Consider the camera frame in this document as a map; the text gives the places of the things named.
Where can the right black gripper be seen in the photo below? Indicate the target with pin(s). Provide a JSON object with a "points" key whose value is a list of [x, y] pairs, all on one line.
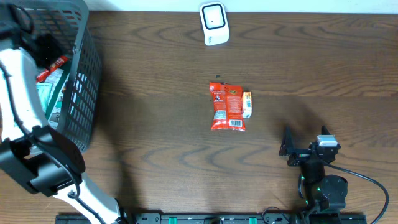
{"points": [[301, 155]]}

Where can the small orange white box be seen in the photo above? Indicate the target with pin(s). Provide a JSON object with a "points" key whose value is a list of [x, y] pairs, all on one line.
{"points": [[247, 105]]}

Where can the red snack bag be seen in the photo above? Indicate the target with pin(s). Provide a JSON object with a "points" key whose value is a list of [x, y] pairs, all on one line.
{"points": [[227, 107]]}

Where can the light green wipes pack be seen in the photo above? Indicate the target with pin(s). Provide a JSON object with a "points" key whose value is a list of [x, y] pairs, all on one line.
{"points": [[44, 92]]}

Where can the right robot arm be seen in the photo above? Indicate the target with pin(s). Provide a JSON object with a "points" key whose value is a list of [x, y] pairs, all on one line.
{"points": [[324, 194]]}

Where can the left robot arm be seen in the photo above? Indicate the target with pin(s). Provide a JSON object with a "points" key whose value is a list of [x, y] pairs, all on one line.
{"points": [[36, 156]]}

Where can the white barcode scanner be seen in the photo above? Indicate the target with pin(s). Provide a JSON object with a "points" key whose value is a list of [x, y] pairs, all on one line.
{"points": [[214, 23]]}

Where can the dark green flat package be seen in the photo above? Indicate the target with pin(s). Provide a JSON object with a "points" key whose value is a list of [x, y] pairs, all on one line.
{"points": [[58, 79]]}

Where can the grey plastic mesh basket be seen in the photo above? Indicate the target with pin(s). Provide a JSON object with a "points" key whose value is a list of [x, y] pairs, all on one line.
{"points": [[67, 22]]}

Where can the red stick sachet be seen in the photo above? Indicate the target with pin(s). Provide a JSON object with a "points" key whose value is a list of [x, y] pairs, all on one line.
{"points": [[48, 71]]}

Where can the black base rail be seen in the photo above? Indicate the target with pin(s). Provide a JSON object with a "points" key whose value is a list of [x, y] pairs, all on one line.
{"points": [[269, 218]]}

